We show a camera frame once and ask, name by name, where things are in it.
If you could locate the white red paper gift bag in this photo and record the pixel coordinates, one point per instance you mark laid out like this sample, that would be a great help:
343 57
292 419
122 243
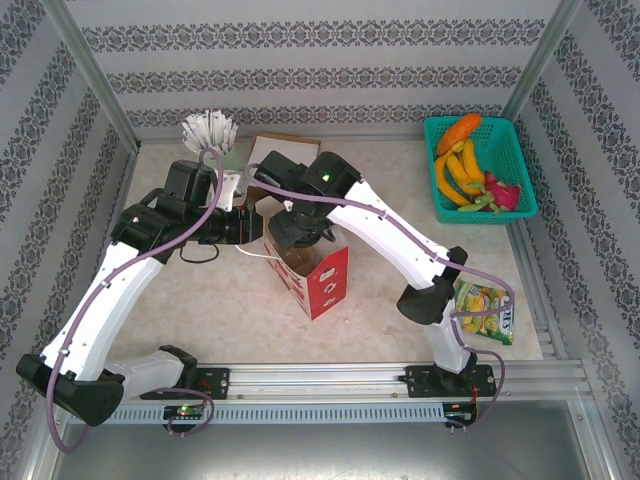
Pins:
327 285

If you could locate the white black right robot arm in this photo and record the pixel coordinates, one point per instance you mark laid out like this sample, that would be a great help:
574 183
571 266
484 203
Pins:
390 230

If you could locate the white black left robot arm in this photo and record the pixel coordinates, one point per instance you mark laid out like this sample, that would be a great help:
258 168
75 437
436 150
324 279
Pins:
110 300

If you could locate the mint green holder cup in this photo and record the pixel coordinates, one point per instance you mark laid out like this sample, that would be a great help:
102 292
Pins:
230 159

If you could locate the orange toy fruit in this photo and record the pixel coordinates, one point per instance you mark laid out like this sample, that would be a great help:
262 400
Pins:
460 131

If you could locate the yellow toy banana bunch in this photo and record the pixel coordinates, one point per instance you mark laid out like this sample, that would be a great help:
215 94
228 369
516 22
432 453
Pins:
470 162

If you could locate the green toy pea pod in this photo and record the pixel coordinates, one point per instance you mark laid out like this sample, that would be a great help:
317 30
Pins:
480 204

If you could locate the pink toy dragon fruit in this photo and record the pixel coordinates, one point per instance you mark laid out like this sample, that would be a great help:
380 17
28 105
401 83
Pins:
502 192

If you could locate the teal plastic basket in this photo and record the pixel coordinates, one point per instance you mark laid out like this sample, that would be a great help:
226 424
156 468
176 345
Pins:
505 150

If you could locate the yellow green candy bag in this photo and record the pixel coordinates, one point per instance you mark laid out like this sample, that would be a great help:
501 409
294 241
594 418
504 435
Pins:
485 310

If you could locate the small green circuit board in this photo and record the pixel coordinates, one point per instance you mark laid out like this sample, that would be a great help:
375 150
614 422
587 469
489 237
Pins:
185 412
460 418

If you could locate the aluminium mounting rail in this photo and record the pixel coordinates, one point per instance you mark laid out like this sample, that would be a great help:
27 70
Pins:
315 380

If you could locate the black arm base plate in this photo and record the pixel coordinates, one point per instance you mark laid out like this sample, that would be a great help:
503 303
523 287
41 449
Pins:
215 382
420 382

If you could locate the aluminium frame post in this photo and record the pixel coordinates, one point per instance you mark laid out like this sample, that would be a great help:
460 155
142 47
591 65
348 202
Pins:
87 60
540 60

